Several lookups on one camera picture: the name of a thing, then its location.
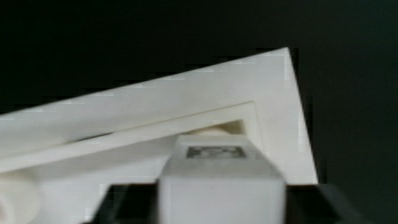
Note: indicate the white table leg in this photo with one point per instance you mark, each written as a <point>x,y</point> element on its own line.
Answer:
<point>220,186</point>

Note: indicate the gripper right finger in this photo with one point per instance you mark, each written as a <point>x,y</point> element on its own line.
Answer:
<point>318,206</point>

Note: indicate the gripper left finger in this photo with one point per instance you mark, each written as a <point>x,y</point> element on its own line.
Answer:
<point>128,205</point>

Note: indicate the white square tabletop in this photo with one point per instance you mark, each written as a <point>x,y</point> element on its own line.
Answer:
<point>96,140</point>

